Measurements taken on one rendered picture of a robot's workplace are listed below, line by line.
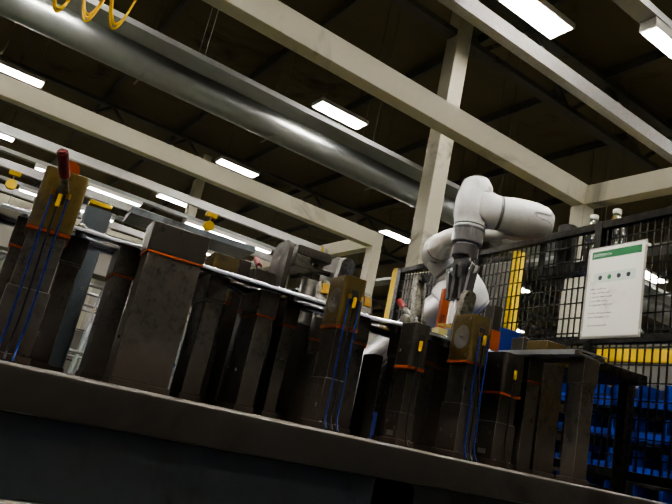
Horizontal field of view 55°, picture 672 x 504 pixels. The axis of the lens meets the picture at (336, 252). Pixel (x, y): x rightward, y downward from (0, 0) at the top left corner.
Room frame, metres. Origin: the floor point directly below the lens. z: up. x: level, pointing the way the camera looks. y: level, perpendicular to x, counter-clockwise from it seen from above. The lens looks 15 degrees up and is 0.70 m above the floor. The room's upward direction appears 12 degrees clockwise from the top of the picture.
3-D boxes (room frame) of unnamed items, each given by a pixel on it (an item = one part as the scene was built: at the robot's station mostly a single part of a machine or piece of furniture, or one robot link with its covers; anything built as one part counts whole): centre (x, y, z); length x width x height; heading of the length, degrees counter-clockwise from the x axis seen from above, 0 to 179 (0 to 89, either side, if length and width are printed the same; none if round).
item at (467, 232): (1.76, -0.36, 1.31); 0.09 x 0.09 x 0.06
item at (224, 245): (1.82, 0.43, 1.16); 0.37 x 0.14 x 0.02; 114
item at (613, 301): (1.94, -0.89, 1.30); 0.23 x 0.02 x 0.31; 24
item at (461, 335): (1.58, -0.38, 0.87); 0.12 x 0.07 x 0.35; 24
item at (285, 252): (1.84, 0.07, 0.94); 0.18 x 0.13 x 0.49; 114
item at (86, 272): (1.72, 0.67, 0.92); 0.08 x 0.08 x 0.44; 24
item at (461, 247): (1.76, -0.36, 1.24); 0.08 x 0.07 x 0.09; 24
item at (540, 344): (1.80, -0.65, 0.88); 0.08 x 0.08 x 0.36; 24
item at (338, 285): (1.46, -0.05, 0.87); 0.12 x 0.07 x 0.35; 24
